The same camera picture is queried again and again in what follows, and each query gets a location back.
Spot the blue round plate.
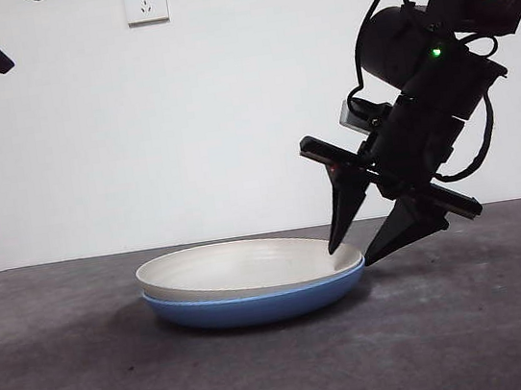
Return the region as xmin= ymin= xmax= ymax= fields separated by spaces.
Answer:
xmin=140 ymin=257 xmax=373 ymax=342

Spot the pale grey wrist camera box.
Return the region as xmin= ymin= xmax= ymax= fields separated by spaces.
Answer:
xmin=336 ymin=95 xmax=382 ymax=139

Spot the white wall socket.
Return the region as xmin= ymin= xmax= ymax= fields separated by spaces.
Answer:
xmin=124 ymin=0 xmax=171 ymax=29

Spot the white round plate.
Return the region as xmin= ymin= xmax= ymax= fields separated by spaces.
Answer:
xmin=132 ymin=223 xmax=369 ymax=315

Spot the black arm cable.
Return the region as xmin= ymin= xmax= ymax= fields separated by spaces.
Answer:
xmin=333 ymin=0 xmax=471 ymax=115
xmin=423 ymin=92 xmax=504 ymax=184

